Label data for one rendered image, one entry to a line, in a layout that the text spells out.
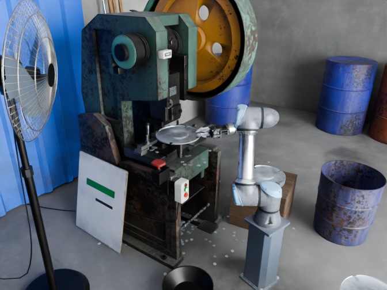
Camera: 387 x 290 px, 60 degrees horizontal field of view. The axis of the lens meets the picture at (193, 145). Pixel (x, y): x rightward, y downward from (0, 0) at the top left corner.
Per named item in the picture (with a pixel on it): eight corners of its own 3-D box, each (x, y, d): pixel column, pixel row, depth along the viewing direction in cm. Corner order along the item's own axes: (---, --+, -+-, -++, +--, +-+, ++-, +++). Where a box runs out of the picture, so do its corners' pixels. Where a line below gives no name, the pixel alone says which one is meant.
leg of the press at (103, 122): (183, 259, 222) (183, 135, 185) (173, 270, 214) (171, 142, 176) (91, 212, 269) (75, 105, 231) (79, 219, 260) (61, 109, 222)
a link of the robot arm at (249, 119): (260, 209, 177) (264, 106, 174) (232, 208, 178) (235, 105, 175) (257, 203, 189) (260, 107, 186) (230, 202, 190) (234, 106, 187)
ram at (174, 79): (185, 115, 216) (185, 70, 204) (171, 122, 205) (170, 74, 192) (164, 110, 225) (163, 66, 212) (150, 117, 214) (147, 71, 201)
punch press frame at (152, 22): (209, 205, 251) (216, 15, 195) (175, 237, 219) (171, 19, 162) (132, 175, 291) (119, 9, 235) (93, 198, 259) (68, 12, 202)
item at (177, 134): (166, 123, 231) (166, 123, 231) (206, 129, 223) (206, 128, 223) (148, 141, 207) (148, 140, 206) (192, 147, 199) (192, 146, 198)
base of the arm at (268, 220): (286, 221, 189) (288, 206, 185) (269, 232, 180) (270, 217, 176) (265, 209, 199) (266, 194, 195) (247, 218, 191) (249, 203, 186)
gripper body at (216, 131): (212, 129, 213) (230, 126, 216) (207, 124, 220) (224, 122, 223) (212, 140, 216) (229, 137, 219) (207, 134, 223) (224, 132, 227)
